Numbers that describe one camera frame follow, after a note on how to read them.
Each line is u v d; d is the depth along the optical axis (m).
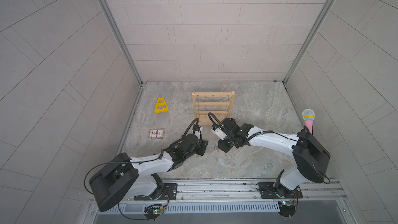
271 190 0.71
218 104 0.84
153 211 0.65
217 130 0.75
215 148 0.84
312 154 0.46
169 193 0.71
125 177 0.41
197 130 0.73
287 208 0.69
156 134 0.89
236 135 0.63
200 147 0.67
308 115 0.68
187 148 0.62
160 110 1.00
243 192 0.72
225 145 0.72
